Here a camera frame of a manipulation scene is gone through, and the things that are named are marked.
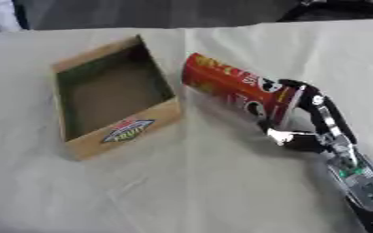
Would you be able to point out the red cylindrical can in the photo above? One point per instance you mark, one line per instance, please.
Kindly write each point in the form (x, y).
(235, 86)

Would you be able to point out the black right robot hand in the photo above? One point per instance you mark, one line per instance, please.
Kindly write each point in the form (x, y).
(333, 121)

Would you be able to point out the black tripod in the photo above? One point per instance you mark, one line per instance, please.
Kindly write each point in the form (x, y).
(338, 9)

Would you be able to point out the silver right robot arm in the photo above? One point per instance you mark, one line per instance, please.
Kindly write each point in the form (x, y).
(362, 182)

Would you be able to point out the tan cardboard box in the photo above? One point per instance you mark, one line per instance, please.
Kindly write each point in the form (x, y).
(115, 100)

